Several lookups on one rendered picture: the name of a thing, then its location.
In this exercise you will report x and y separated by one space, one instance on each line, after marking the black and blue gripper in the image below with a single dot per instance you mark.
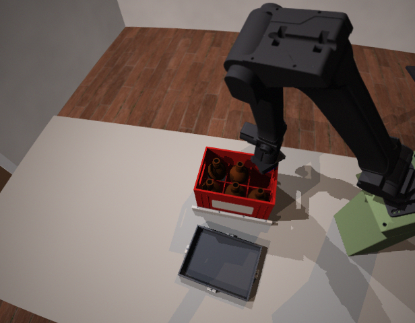
268 162

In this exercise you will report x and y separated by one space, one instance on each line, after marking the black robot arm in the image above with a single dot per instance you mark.
309 50

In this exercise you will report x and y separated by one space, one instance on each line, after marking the red crate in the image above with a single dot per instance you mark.
230 203

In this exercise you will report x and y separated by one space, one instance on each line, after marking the brown glass bottle with cream label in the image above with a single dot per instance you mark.
210 185

